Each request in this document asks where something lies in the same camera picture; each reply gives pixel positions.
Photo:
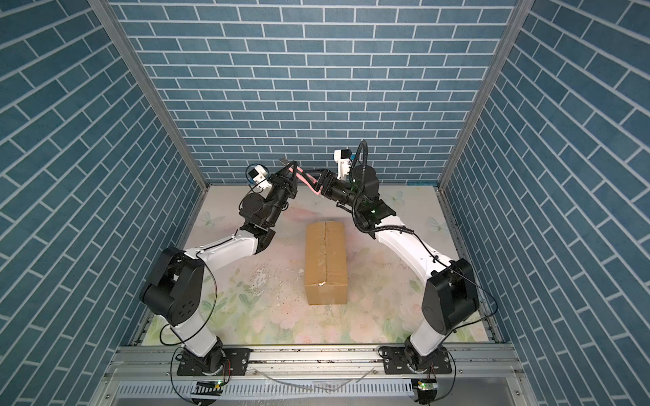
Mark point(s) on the right controller board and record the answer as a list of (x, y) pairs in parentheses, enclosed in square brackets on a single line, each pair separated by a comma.
[(425, 390)]

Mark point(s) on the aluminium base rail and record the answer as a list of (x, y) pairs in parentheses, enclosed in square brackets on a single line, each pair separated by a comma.
[(338, 365)]

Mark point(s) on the controller board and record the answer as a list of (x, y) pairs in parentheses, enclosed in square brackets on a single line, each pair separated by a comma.
[(425, 390), (206, 392)]

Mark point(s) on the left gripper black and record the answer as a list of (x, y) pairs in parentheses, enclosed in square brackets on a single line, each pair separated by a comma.
[(284, 187)]

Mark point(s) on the left controller board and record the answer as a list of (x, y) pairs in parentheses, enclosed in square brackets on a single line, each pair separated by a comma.
[(206, 392)]

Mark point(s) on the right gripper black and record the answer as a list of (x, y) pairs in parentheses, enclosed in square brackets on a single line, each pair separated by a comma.
[(325, 181)]

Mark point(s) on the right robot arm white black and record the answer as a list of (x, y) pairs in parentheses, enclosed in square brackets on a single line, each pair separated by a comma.
[(450, 292)]

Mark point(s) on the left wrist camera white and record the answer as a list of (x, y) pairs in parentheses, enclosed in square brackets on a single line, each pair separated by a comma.
[(257, 177)]

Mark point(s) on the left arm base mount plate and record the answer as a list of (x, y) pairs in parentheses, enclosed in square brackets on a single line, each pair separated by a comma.
[(213, 361)]

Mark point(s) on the brown cardboard express box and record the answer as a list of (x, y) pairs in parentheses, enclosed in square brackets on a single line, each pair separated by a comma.
[(326, 273)]

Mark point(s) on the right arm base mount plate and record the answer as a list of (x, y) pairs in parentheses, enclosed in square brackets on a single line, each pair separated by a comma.
[(402, 360)]

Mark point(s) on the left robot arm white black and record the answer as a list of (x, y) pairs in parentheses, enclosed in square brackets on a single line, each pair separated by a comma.
[(174, 285)]

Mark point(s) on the pink utility knife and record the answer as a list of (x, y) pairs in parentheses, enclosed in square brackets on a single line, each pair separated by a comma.
[(310, 182)]

